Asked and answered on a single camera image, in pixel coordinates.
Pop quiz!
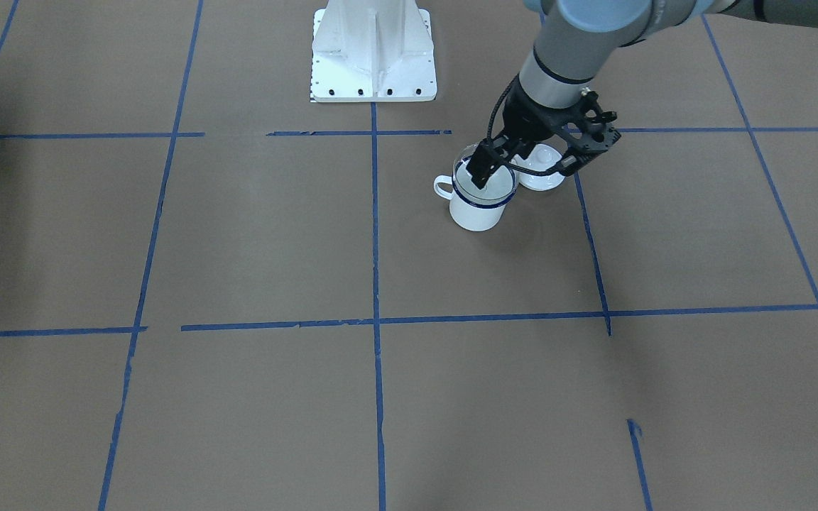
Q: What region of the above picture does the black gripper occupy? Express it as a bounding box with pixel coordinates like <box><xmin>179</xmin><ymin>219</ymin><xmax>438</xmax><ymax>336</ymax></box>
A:
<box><xmin>467</xmin><ymin>77</ymin><xmax>564</xmax><ymax>189</ymax></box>

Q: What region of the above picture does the clear glass funnel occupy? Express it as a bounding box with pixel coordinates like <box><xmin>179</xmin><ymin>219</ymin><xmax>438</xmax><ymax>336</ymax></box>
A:
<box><xmin>452</xmin><ymin>143</ymin><xmax>518</xmax><ymax>209</ymax></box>

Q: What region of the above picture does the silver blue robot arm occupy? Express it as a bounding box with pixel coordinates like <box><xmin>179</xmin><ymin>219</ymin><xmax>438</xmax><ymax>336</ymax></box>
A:
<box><xmin>467</xmin><ymin>1</ymin><xmax>818</xmax><ymax>188</ymax></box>

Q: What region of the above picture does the white ceramic lid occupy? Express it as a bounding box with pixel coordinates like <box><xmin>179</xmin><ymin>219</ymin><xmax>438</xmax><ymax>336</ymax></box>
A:
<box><xmin>511</xmin><ymin>143</ymin><xmax>565</xmax><ymax>192</ymax></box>

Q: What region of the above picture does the white enamel mug blue rim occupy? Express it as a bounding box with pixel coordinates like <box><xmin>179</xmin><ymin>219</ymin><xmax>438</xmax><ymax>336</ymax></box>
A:
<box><xmin>434</xmin><ymin>174</ymin><xmax>514</xmax><ymax>232</ymax></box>

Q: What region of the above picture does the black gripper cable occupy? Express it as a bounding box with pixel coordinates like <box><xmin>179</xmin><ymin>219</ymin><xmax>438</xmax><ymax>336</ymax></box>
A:
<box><xmin>486</xmin><ymin>77</ymin><xmax>580</xmax><ymax>177</ymax></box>

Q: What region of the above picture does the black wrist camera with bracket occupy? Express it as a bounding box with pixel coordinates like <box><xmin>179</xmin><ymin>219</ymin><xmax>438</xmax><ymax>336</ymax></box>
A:
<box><xmin>548</xmin><ymin>87</ymin><xmax>622</xmax><ymax>177</ymax></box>

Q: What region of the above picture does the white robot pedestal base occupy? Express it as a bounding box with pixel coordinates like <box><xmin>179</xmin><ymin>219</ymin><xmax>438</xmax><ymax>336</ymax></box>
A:
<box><xmin>310</xmin><ymin>1</ymin><xmax>438</xmax><ymax>103</ymax></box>

